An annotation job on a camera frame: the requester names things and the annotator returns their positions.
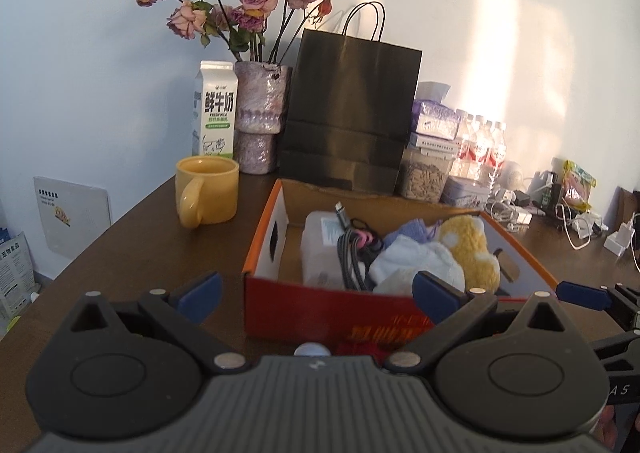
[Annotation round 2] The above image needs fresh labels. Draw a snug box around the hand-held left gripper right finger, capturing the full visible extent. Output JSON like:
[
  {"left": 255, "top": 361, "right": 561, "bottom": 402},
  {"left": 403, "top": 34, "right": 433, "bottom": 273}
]
[{"left": 385, "top": 270, "right": 583, "bottom": 376}]

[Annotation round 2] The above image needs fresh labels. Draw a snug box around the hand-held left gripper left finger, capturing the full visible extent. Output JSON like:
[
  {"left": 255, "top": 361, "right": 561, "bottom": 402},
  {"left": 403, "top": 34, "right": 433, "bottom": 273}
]
[{"left": 67, "top": 273, "right": 251, "bottom": 376}]

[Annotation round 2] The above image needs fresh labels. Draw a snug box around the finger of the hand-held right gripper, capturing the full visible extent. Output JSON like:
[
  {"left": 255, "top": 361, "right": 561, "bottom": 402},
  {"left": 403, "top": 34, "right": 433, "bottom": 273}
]
[
  {"left": 556, "top": 279, "right": 640, "bottom": 331},
  {"left": 590, "top": 328, "right": 640, "bottom": 369}
]

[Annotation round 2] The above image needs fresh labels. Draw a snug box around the white cloth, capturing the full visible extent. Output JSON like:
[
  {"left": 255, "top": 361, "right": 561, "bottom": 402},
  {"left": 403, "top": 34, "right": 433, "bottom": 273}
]
[{"left": 369, "top": 235, "right": 466, "bottom": 295}]

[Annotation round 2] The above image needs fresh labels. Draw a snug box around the yellow white plush toy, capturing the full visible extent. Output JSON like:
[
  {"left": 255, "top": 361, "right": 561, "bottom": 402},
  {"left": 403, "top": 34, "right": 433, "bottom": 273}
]
[{"left": 439, "top": 214, "right": 501, "bottom": 291}]

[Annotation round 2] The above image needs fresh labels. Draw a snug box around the purple fabric pouch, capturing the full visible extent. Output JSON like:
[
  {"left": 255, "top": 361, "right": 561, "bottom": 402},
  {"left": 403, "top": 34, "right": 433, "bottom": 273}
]
[{"left": 382, "top": 218, "right": 443, "bottom": 249}]

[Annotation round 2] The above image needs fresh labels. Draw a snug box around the black braided cable bundle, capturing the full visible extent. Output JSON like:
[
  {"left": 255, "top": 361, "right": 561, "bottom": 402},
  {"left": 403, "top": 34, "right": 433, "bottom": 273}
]
[{"left": 335, "top": 203, "right": 386, "bottom": 291}]

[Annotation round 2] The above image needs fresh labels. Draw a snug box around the red cardboard box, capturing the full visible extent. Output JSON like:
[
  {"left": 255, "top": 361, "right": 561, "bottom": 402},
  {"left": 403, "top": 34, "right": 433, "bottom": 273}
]
[{"left": 242, "top": 178, "right": 560, "bottom": 349}]

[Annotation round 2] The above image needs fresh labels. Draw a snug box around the translucent white plastic bottle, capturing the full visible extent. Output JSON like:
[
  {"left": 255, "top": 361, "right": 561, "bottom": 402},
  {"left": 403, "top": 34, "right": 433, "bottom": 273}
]
[{"left": 300, "top": 210, "right": 351, "bottom": 289}]

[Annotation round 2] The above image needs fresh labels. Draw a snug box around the white charger dock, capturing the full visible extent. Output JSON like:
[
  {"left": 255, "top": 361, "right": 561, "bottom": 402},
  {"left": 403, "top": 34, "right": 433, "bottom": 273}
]
[{"left": 603, "top": 223, "right": 636, "bottom": 258}]

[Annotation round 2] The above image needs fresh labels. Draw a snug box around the yellow mug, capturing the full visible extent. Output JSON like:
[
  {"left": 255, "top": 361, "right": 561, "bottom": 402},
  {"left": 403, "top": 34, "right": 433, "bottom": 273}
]
[{"left": 175, "top": 156, "right": 240, "bottom": 229}]

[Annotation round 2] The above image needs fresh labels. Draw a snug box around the yellow pink snack packet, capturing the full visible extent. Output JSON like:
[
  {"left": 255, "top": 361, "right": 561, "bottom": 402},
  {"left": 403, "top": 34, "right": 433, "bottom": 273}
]
[{"left": 560, "top": 160, "right": 597, "bottom": 214}]

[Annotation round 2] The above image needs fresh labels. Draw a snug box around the round metal tin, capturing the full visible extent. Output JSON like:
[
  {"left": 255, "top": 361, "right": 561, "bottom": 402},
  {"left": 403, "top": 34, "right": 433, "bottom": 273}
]
[{"left": 442, "top": 176, "right": 491, "bottom": 208}]

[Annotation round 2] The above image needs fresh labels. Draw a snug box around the small dark bottle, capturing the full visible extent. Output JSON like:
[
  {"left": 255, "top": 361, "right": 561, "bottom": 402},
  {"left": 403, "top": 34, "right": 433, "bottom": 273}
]
[{"left": 542, "top": 158, "right": 567, "bottom": 209}]

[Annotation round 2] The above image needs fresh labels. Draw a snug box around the white round device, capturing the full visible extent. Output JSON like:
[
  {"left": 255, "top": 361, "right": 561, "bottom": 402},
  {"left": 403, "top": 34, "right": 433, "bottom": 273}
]
[{"left": 500, "top": 160, "right": 525, "bottom": 191}]

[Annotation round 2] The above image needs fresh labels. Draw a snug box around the white sign board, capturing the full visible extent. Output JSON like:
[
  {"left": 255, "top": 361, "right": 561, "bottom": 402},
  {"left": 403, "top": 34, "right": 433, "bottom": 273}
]
[{"left": 33, "top": 176, "right": 113, "bottom": 264}]

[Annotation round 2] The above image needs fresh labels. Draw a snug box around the flat white box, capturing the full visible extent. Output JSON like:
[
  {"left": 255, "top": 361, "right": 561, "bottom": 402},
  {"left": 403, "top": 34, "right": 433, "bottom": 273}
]
[{"left": 407, "top": 132, "right": 458, "bottom": 156}]

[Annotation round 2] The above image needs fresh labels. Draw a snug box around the pack of water bottles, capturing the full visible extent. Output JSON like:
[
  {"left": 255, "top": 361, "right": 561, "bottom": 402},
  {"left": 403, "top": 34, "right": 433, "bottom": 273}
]
[{"left": 452, "top": 109, "right": 507, "bottom": 181}]

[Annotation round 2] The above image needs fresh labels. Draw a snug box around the white green milk carton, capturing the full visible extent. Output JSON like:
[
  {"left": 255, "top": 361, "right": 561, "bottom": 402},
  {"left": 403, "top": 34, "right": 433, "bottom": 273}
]
[{"left": 191, "top": 60, "right": 237, "bottom": 159}]

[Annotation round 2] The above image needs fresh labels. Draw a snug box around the blue white booklet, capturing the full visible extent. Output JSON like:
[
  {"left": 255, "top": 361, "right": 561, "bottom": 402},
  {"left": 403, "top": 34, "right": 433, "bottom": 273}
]
[{"left": 0, "top": 230, "right": 36, "bottom": 329}]

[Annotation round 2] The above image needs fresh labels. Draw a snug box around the purple speckled vase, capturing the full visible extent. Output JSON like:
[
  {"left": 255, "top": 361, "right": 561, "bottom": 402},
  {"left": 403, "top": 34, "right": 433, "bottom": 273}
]
[{"left": 233, "top": 60, "right": 292, "bottom": 175}]

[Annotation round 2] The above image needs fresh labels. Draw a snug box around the black paper bag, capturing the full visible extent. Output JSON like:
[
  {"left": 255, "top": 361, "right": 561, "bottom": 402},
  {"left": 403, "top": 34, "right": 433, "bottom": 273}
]
[{"left": 277, "top": 2, "right": 423, "bottom": 194}]

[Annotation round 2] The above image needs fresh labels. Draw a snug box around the white charger with cable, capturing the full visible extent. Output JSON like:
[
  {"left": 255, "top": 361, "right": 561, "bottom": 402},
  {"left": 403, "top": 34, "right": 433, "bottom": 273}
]
[{"left": 562, "top": 206, "right": 608, "bottom": 251}]

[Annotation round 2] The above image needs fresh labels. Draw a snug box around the red fuzzy hair tie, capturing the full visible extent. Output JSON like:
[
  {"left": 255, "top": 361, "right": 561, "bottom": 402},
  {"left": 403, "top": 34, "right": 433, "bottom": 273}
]
[{"left": 335, "top": 340, "right": 386, "bottom": 359}]

